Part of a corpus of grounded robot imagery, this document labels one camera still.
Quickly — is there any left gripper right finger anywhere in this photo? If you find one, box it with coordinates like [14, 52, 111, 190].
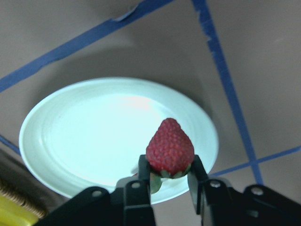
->
[187, 155, 233, 226]

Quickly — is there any wicker basket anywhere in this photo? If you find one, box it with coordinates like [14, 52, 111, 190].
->
[0, 178, 48, 219]

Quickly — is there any strawberry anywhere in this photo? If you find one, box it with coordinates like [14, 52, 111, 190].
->
[146, 118, 195, 179]

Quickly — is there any light green plate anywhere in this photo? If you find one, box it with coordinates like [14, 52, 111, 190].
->
[19, 78, 219, 198]

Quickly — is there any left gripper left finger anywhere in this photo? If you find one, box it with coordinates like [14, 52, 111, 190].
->
[123, 155, 155, 226]

